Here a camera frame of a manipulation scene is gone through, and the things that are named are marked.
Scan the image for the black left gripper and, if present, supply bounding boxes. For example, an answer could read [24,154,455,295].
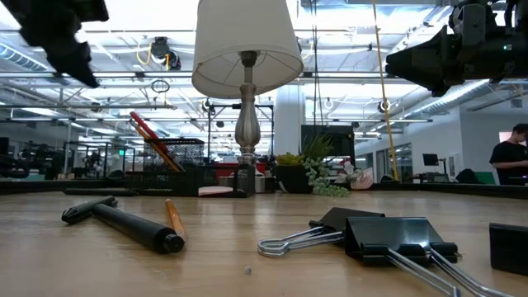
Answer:
[0,0,111,90]

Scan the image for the red storage bin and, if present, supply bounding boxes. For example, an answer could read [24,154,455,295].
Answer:
[213,161,268,179]

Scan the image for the red handled scissors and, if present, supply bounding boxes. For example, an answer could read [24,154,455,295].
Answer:
[129,111,170,157]

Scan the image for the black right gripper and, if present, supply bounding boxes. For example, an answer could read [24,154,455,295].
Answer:
[384,0,528,99]

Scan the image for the black mesh desk organizer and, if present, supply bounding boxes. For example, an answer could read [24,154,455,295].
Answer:
[125,138,257,198]

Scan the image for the orange wooden pencil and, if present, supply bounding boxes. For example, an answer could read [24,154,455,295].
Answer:
[164,198,187,242]
[128,119,183,172]

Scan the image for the yellow hanging cable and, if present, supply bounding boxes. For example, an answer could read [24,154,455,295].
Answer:
[372,0,400,182]

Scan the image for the black ceiling cable reel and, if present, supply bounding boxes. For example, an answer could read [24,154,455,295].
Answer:
[148,35,182,72]

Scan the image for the black pen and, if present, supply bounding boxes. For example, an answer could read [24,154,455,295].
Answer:
[60,196,120,226]
[91,202,186,255]

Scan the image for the black coiled power cable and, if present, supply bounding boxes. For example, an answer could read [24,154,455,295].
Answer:
[311,0,323,137]

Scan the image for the pink sticky note pad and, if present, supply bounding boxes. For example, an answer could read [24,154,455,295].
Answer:
[197,185,235,197]

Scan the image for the black background workstation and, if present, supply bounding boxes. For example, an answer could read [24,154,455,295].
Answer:
[0,138,137,182]

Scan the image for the white shade silver table lamp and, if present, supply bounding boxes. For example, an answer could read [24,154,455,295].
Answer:
[191,0,305,194]

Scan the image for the bundled white lamp cord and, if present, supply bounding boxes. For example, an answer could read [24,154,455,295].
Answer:
[334,160,375,191]

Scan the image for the person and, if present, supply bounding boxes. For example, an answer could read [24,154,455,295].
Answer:
[488,122,528,186]

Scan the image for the black bag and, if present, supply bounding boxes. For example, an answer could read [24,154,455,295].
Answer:
[455,167,482,185]

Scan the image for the black screen panel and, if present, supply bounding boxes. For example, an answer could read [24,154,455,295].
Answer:
[299,124,356,166]

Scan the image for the black binder clip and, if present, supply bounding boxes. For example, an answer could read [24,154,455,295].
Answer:
[257,206,387,258]
[343,216,516,297]

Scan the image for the black box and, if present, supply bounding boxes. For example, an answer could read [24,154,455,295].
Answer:
[488,221,528,276]

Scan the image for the potted succulent plant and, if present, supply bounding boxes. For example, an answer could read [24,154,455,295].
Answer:
[274,134,351,198]

